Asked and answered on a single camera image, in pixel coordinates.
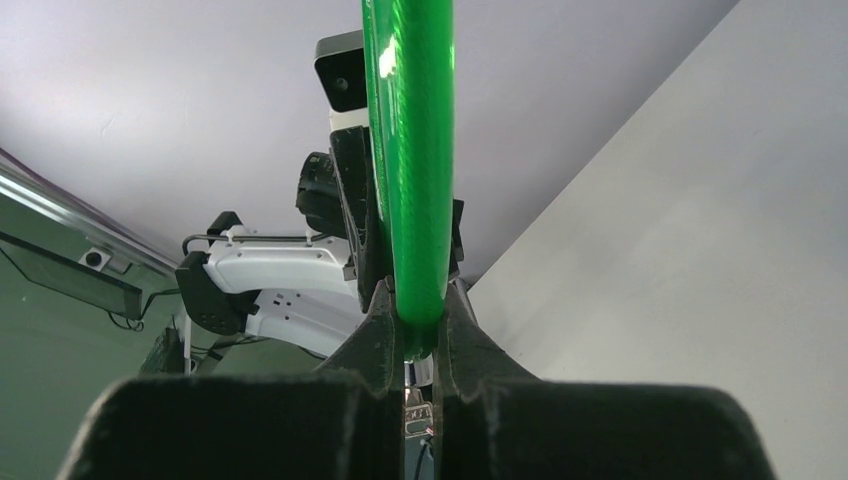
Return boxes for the silver green-lock keys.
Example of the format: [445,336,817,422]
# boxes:
[403,387,433,439]

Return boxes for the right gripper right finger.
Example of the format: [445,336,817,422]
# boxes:
[434,286,774,479]

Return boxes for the green cable lock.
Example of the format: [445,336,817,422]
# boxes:
[361,1,455,365]

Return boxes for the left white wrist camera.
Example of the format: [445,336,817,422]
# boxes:
[313,30,369,131]

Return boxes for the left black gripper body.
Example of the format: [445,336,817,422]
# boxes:
[330,126,390,312]

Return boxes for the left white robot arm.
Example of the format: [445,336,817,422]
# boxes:
[176,126,403,360]

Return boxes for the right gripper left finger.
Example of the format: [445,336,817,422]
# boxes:
[58,279,404,479]

